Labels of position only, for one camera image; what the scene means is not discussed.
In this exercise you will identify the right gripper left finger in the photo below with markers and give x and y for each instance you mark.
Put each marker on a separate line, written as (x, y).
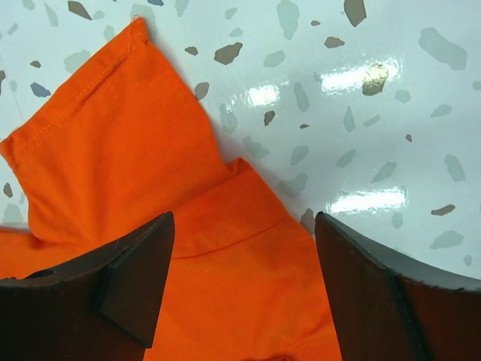
(102, 305)

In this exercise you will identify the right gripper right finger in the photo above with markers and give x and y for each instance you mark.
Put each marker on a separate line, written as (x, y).
(389, 306)

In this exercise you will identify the orange t shirt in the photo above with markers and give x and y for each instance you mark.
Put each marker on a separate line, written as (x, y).
(124, 140)

